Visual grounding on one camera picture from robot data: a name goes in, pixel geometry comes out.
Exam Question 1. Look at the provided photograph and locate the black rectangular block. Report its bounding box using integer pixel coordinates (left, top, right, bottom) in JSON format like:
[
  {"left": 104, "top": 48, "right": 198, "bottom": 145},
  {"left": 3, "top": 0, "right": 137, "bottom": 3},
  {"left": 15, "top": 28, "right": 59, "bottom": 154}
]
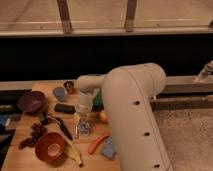
[{"left": 54, "top": 103, "right": 75, "bottom": 114}]

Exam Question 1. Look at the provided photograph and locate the green object behind arm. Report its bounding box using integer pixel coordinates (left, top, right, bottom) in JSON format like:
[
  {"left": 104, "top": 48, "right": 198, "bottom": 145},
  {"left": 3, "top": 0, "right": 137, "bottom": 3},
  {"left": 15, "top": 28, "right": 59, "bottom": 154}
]
[{"left": 93, "top": 91, "right": 103, "bottom": 107}]

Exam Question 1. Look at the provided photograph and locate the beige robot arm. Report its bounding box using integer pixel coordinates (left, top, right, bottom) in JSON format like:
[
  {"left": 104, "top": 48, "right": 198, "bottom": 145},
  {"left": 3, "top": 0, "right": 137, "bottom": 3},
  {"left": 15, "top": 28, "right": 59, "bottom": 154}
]
[{"left": 75, "top": 63, "right": 173, "bottom": 171}]

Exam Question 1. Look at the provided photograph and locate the purple bowl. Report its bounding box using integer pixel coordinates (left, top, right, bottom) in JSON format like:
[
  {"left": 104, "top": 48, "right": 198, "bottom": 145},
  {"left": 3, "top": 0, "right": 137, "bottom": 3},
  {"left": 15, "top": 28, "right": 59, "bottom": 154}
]
[{"left": 17, "top": 91, "right": 45, "bottom": 113}]

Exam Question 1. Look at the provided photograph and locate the orange bowl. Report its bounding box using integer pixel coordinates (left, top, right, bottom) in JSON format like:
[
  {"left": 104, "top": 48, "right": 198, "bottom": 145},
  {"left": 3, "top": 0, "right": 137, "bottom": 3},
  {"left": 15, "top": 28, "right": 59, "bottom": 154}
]
[{"left": 35, "top": 132, "right": 65, "bottom": 162}]

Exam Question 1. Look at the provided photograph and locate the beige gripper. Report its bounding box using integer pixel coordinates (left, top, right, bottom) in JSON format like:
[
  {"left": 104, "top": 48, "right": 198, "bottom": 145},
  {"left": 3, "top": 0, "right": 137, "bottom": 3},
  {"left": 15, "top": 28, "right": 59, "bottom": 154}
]
[{"left": 75, "top": 92, "right": 94, "bottom": 139}]

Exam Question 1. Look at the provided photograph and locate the orange carrot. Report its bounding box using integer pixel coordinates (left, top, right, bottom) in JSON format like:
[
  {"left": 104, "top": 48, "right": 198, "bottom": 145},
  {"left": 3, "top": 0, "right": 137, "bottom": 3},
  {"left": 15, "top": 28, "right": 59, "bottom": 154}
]
[{"left": 88, "top": 134, "right": 109, "bottom": 155}]

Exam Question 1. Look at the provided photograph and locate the small metal cup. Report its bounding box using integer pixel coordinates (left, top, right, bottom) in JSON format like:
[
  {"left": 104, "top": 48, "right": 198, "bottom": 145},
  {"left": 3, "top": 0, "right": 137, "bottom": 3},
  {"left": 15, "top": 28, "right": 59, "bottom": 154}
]
[{"left": 63, "top": 81, "right": 75, "bottom": 94}]

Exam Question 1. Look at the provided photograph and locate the wooden cutting board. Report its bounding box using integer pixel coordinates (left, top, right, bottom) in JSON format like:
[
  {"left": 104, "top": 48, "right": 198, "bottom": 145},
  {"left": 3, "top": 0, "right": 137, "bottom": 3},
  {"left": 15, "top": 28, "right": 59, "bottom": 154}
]
[{"left": 1, "top": 82, "right": 120, "bottom": 171}]

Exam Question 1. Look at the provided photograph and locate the orange fruit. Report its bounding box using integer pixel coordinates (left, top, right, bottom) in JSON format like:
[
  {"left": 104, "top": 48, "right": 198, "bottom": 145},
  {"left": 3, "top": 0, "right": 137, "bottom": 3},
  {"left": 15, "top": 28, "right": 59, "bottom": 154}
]
[{"left": 99, "top": 110, "right": 108, "bottom": 124}]

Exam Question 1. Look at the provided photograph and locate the bunch of dark grapes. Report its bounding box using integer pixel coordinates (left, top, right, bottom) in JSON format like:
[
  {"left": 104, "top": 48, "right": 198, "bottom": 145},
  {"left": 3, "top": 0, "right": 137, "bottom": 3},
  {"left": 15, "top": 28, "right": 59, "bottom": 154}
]
[{"left": 18, "top": 123, "right": 47, "bottom": 149}]

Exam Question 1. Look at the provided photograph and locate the yellow banana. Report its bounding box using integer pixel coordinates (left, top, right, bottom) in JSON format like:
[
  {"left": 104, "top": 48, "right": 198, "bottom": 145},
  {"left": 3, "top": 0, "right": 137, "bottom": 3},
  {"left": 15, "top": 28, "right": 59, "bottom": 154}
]
[{"left": 64, "top": 140, "right": 83, "bottom": 167}]

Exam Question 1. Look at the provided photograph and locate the black handled knife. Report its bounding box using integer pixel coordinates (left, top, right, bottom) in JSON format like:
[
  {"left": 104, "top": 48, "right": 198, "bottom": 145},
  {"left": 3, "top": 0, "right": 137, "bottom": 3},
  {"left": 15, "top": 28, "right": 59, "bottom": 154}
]
[{"left": 39, "top": 113, "right": 73, "bottom": 140}]

